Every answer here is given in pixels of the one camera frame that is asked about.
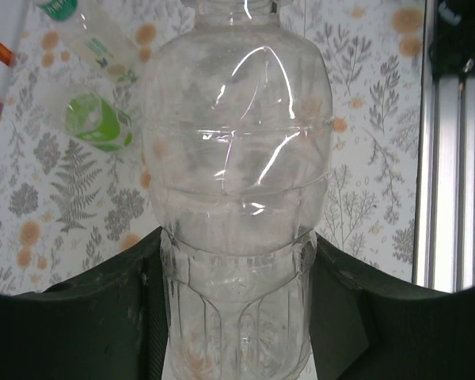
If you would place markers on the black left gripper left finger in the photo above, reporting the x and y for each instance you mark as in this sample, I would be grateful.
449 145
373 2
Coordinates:
63 336

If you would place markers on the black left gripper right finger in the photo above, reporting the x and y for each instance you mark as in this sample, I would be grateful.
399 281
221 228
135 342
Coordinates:
411 336

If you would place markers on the clear cup with green liquid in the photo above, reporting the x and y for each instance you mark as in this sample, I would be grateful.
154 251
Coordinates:
103 126

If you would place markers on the clear unlabelled plastic bottle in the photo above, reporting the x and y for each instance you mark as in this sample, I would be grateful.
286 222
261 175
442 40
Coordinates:
237 158

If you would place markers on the clear bottle with butterfly label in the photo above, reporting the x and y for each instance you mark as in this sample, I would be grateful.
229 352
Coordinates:
99 51

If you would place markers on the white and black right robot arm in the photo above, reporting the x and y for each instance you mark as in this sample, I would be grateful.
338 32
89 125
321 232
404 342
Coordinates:
459 35

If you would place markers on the floral fern print tablecloth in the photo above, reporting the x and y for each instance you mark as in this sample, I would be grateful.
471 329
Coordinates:
360 158

